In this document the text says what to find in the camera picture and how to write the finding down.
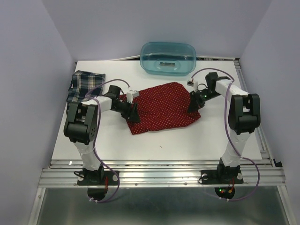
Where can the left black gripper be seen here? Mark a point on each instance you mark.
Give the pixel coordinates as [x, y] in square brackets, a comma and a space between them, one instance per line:
[132, 116]

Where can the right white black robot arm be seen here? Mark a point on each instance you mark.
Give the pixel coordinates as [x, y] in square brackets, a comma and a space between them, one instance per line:
[242, 116]

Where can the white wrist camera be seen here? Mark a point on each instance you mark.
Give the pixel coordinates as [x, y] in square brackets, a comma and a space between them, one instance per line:
[131, 94]
[193, 84]

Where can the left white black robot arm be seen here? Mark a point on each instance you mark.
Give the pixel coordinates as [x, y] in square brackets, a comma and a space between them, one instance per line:
[82, 125]

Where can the red polka dot skirt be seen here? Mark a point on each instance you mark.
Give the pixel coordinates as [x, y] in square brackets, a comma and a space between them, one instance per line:
[163, 107]

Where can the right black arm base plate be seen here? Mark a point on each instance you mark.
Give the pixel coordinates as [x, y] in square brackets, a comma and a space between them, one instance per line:
[224, 177]

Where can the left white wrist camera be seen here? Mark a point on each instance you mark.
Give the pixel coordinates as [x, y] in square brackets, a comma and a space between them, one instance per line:
[131, 94]

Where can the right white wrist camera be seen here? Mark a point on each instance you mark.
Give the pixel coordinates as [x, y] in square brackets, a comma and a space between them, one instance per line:
[193, 84]

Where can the aluminium rail frame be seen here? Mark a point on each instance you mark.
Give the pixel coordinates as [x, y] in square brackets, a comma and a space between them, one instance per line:
[160, 179]

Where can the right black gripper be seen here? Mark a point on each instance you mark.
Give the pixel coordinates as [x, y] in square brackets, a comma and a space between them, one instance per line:
[193, 105]

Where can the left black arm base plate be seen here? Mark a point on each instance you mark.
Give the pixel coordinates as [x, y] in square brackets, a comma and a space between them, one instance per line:
[103, 185]

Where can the blue plaid folded skirt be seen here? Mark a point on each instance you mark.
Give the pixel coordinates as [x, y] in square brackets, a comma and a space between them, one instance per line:
[81, 83]

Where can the teal plastic tub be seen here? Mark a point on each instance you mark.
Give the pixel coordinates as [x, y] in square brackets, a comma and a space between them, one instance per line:
[168, 58]

